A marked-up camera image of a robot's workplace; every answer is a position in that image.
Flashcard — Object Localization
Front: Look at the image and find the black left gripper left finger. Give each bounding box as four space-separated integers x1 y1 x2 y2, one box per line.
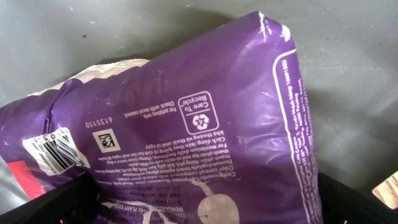
1 174 99 224

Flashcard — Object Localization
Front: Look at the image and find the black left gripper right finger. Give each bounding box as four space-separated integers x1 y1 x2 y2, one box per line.
318 172 397 224

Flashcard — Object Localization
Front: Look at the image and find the purple pad package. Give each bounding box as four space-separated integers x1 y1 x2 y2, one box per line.
1 11 323 223

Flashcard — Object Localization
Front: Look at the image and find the grey plastic mesh basket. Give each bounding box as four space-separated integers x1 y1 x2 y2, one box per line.
1 0 397 196

